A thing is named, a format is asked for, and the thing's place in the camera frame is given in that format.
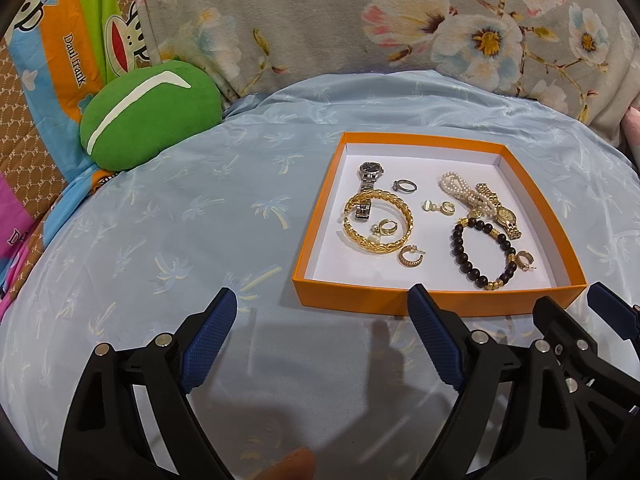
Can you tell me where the person's left hand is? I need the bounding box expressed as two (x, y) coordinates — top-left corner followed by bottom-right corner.
(247, 449), (317, 480)

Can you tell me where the gold braided bangle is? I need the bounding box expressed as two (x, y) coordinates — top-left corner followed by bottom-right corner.
(342, 189), (415, 257)

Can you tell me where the gold wristwatch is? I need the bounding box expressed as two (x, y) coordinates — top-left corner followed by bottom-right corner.
(475, 183), (522, 240)

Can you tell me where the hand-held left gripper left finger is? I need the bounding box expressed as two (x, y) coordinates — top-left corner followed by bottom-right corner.
(57, 287), (238, 480)

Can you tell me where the light blue palm-print sheet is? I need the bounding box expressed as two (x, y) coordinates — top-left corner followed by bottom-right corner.
(0, 71), (640, 480)

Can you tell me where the grey floral blanket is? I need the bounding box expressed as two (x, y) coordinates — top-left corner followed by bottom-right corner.
(127, 0), (636, 136)

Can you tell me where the cartoon printed blanket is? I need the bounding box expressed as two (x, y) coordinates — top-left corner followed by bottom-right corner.
(0, 0), (151, 311)

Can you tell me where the silver wristwatch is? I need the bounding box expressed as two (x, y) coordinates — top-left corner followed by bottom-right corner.
(353, 161), (385, 222)

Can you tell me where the green round cushion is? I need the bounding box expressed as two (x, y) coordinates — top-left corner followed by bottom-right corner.
(80, 60), (223, 172)

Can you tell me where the pink pillow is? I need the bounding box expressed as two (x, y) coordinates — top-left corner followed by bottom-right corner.
(620, 107), (640, 171)

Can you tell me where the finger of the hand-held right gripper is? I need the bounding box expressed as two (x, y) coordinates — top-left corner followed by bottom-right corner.
(531, 297), (640, 441)
(587, 284), (640, 346)

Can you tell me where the orange jewelry box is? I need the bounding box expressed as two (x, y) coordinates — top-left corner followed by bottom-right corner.
(291, 131), (588, 318)

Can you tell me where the white pearl bracelet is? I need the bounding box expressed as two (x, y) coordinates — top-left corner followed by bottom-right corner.
(439, 171), (501, 218)

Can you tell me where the dark wooden bead bracelet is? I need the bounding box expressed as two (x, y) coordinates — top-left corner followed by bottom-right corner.
(451, 216), (518, 291)

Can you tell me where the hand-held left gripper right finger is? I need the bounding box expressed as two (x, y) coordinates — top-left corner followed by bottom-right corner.
(406, 283), (596, 480)

